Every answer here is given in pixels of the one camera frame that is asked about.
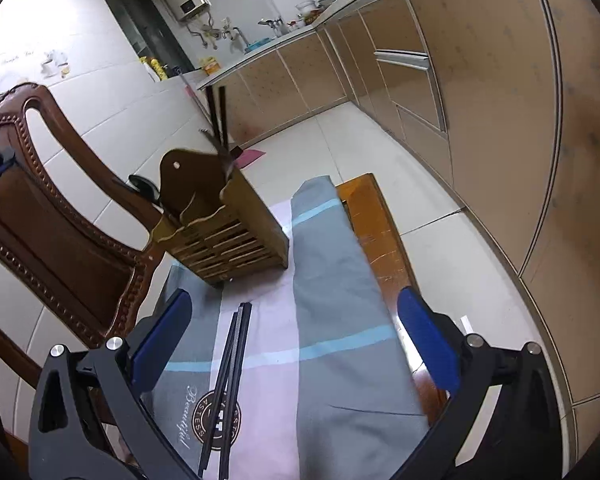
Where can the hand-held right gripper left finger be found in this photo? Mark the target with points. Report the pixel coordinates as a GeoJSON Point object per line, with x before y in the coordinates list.
{"type": "Point", "coordinates": [162, 340]}

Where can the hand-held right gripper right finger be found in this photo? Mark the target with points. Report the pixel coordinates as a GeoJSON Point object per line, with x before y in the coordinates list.
{"type": "Point", "coordinates": [427, 340]}

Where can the bunch of black chopsticks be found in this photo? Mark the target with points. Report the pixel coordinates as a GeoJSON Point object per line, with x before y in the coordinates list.
{"type": "Point", "coordinates": [237, 355]}

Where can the wooden utensil holder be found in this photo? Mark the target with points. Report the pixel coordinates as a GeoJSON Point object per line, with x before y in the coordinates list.
{"type": "Point", "coordinates": [240, 220]}

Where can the steel spoon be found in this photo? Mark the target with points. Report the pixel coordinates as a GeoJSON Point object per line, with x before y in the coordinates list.
{"type": "Point", "coordinates": [142, 185]}

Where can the slim black chopstick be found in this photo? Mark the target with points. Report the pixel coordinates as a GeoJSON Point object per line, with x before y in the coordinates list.
{"type": "Point", "coordinates": [223, 110]}
{"type": "Point", "coordinates": [211, 110]}

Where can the carved wooden chair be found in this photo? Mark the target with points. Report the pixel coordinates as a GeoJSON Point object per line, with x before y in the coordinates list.
{"type": "Point", "coordinates": [55, 240]}

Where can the plaid grey and pink cloth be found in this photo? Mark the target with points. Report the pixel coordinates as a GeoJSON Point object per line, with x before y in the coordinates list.
{"type": "Point", "coordinates": [340, 270]}

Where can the low wooden table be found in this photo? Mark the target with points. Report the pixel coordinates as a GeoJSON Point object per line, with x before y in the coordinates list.
{"type": "Point", "coordinates": [375, 230]}

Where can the yellow bottle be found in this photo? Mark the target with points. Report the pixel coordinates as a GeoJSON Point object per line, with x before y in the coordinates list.
{"type": "Point", "coordinates": [156, 67]}

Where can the pink floor mat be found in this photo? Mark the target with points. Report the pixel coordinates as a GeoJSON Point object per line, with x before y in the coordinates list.
{"type": "Point", "coordinates": [247, 157]}

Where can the beige kitchen cabinets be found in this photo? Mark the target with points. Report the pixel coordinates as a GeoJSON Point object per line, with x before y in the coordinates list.
{"type": "Point", "coordinates": [480, 110]}

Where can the yellow box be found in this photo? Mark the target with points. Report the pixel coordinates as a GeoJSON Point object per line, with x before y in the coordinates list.
{"type": "Point", "coordinates": [211, 64]}

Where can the blue basin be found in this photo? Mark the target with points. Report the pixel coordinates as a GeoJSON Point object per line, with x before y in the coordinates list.
{"type": "Point", "coordinates": [257, 45]}

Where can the metal sink faucet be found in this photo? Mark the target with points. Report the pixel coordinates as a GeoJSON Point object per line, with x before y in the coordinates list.
{"type": "Point", "coordinates": [275, 24]}

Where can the white bowl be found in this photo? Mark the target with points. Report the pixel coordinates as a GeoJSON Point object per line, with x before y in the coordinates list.
{"type": "Point", "coordinates": [305, 7]}

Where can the teapot wall sticker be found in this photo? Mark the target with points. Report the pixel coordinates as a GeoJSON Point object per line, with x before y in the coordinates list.
{"type": "Point", "coordinates": [52, 62]}

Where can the wall faucet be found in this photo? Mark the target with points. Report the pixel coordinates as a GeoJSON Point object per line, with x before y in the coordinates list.
{"type": "Point", "coordinates": [232, 35]}

